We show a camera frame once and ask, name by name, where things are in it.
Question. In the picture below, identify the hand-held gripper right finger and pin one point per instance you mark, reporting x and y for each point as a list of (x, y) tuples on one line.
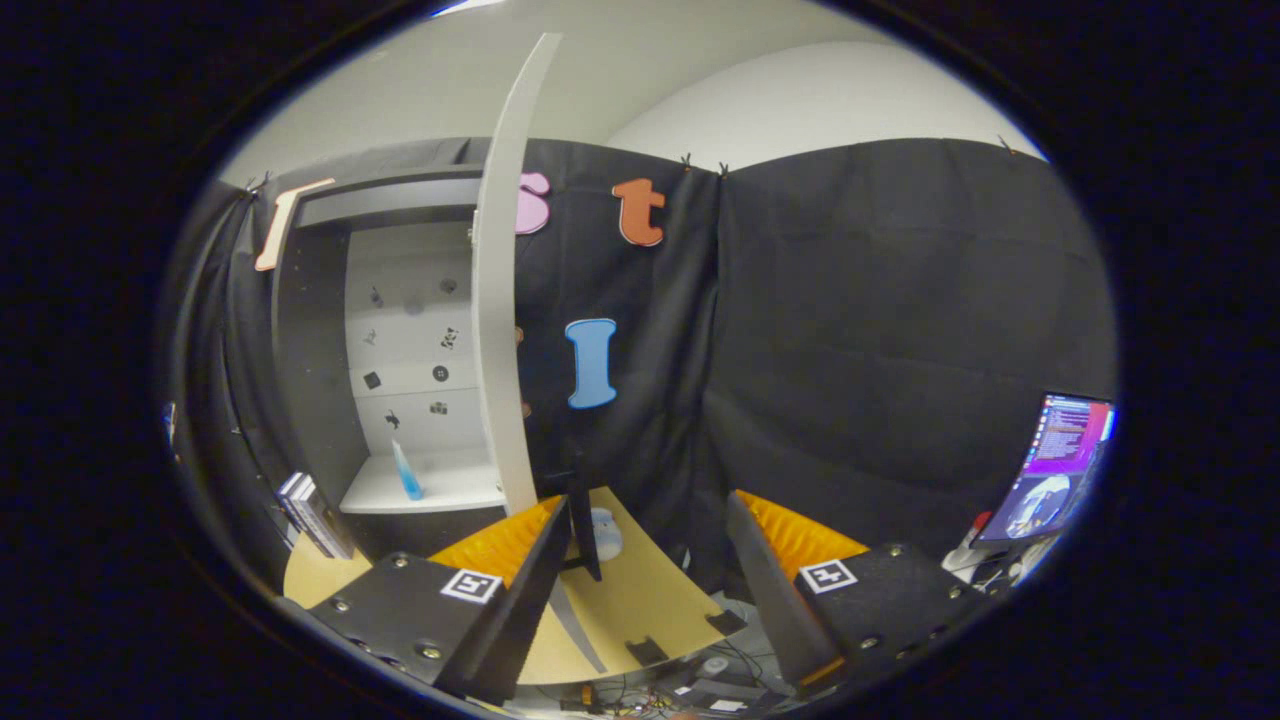
[(775, 600)]

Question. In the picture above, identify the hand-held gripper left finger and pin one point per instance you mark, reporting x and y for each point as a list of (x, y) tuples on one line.
[(520, 610)]

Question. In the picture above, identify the white blue tube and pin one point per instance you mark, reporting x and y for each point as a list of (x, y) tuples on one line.
[(408, 478)]

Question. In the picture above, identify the white cabinet door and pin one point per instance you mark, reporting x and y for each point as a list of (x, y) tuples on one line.
[(500, 300)]

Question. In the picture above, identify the black table clamp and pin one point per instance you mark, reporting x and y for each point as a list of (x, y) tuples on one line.
[(725, 622), (647, 651)]

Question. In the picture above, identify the white round object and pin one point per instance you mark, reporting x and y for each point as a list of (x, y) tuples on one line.
[(608, 535)]

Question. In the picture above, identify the white cabinet shelf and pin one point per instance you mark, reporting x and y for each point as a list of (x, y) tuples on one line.
[(450, 490)]

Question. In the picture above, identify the black backdrop cloth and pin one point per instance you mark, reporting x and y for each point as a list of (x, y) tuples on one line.
[(850, 330)]

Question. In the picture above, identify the dark grey cabinet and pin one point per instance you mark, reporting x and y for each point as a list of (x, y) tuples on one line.
[(310, 380)]

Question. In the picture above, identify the computer monitor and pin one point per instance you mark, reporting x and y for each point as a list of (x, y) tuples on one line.
[(1060, 450)]

